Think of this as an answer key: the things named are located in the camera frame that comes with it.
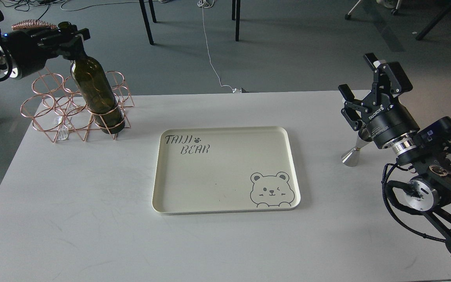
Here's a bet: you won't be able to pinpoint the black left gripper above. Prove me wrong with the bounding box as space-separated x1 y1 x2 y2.
2 24 90 79

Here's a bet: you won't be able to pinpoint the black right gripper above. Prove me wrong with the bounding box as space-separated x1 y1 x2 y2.
338 53 420 149

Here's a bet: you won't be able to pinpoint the dark green wine bottle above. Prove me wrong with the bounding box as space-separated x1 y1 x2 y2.
59 22 125 134

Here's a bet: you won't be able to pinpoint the silver steel jigger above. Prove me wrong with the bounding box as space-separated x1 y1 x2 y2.
341 129 372 167

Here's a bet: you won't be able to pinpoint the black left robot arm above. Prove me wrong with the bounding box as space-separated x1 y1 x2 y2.
0 10 90 82

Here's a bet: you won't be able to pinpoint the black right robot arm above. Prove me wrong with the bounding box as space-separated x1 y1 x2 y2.
338 53 451 254

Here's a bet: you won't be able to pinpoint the white chair leg top right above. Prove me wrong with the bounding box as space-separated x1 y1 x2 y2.
344 0 403 21

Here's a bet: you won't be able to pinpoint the black stand leg top right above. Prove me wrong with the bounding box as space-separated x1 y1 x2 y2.
415 0 451 41

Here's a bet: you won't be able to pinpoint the black table legs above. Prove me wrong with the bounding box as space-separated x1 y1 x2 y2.
139 0 242 46

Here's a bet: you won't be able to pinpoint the cream tray with bear print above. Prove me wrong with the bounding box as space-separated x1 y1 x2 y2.
152 126 301 214

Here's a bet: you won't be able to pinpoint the black cables on floor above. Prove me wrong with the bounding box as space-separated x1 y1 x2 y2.
0 0 140 22

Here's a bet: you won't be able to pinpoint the copper wire wine rack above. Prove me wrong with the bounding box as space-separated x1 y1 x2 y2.
20 56 134 143

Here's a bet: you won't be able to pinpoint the white cable on floor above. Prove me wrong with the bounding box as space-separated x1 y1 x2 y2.
197 0 243 94

